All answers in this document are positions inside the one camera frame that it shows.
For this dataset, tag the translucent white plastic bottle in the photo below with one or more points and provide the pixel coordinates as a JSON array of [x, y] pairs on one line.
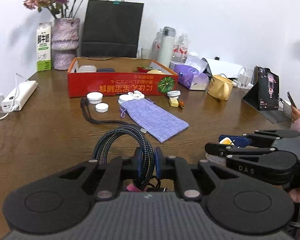
[[87, 69]]

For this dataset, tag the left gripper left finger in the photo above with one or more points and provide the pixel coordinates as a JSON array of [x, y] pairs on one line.
[[62, 200]]

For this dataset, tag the purple knitted pouch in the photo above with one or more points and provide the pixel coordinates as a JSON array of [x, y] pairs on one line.
[[158, 122]]

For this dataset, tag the clear water bottle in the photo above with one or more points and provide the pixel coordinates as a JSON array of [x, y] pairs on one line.
[[180, 49], [156, 44]]

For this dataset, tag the clear water bottle right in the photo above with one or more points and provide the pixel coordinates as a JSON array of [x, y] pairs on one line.
[[180, 49]]

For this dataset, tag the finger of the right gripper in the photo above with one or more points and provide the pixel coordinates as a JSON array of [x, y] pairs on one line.
[[255, 162], [260, 138]]

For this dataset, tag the yellow ceramic mug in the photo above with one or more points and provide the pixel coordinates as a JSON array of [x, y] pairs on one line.
[[220, 87]]

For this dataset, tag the clear water bottle left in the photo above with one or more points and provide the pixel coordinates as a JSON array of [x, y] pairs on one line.
[[156, 44]]

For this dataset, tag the white charger with cable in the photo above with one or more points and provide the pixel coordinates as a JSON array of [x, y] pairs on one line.
[[244, 80]]

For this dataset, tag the white thermos bottle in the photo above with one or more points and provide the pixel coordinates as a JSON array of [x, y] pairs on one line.
[[166, 47]]

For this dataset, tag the white power strip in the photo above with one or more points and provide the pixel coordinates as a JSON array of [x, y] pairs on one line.
[[17, 98]]

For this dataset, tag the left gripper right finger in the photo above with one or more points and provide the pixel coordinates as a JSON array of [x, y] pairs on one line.
[[234, 201]]

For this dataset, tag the red cardboard box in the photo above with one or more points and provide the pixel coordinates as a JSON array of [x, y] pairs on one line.
[[125, 78]]

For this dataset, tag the yellow plush toy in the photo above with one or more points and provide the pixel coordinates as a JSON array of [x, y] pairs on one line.
[[155, 71]]

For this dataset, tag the white green milk carton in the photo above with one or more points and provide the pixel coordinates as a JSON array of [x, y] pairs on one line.
[[43, 46]]

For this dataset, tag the clear drinking glass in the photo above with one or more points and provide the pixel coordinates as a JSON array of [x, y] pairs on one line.
[[146, 53]]

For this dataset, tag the dark blue pouch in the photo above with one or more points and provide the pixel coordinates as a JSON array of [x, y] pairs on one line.
[[105, 70]]

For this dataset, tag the black paper bag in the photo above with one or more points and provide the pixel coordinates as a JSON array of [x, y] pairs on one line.
[[111, 29]]

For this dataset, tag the small orange figurine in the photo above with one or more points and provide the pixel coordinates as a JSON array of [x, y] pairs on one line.
[[181, 104]]

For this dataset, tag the tablet in grey case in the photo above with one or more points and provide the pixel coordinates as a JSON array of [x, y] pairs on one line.
[[264, 96]]

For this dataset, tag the white jar lid small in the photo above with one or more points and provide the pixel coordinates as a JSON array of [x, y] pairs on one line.
[[101, 107]]

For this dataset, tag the red artificial flower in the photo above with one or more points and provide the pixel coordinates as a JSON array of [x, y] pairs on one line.
[[143, 69]]

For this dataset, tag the white jar lid large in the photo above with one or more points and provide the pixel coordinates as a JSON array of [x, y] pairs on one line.
[[94, 97]]

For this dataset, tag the white small jar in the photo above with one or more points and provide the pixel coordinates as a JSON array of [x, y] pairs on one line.
[[174, 94]]

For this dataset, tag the purple speckled vase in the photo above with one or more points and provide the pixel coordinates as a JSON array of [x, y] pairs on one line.
[[65, 41]]

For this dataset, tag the purple tissue pack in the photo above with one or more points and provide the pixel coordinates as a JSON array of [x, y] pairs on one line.
[[192, 73]]

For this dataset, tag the bystander hand with phone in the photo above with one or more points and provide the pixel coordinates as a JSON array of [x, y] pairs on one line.
[[295, 114]]

